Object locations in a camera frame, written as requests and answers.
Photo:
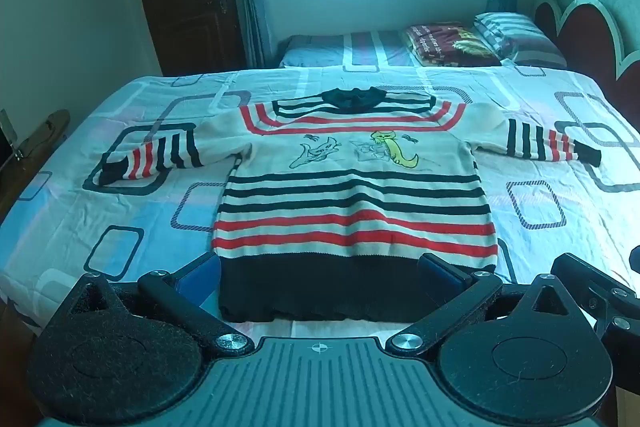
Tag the striped mattress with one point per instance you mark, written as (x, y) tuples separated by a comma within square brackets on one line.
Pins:
[(325, 49)]

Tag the scalloped red headboard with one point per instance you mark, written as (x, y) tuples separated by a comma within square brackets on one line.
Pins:
[(590, 32)]

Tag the striped knit sweater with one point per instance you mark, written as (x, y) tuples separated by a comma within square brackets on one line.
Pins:
[(355, 187)]

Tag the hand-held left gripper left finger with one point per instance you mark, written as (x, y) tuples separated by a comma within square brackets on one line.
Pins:
[(199, 283)]

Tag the striped pillow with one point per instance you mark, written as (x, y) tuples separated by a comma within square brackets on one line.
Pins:
[(520, 37)]

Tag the folded red blanket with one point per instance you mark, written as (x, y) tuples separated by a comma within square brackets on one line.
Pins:
[(450, 44)]

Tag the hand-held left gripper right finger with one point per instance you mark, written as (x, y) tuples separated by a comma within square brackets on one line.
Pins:
[(440, 279)]

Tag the wooden bed frame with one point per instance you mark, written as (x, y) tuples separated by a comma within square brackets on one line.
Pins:
[(37, 142)]

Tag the patterned bed sheet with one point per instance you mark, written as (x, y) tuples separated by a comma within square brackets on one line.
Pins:
[(100, 207)]

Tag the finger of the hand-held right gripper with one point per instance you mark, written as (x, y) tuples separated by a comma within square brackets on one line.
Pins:
[(592, 287), (636, 259)]

